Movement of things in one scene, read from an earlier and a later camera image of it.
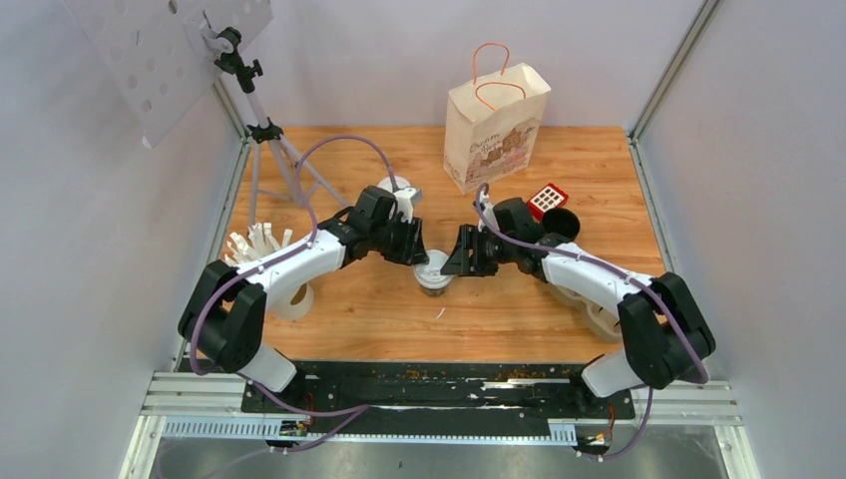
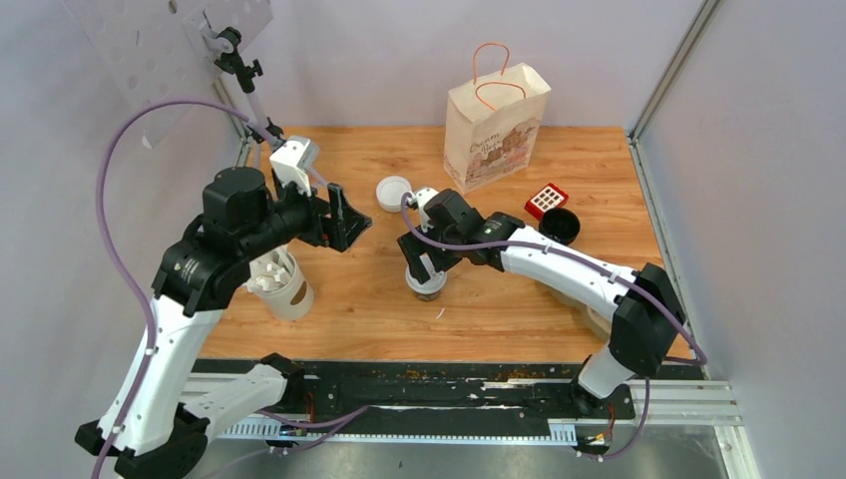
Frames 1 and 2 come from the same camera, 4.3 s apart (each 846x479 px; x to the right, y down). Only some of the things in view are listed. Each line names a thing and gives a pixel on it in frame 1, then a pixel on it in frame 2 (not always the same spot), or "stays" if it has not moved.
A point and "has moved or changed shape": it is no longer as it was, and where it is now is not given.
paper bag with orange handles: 491,124 stays
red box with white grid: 550,197 stays
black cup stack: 561,220 stays
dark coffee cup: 433,291 has moved or changed shape
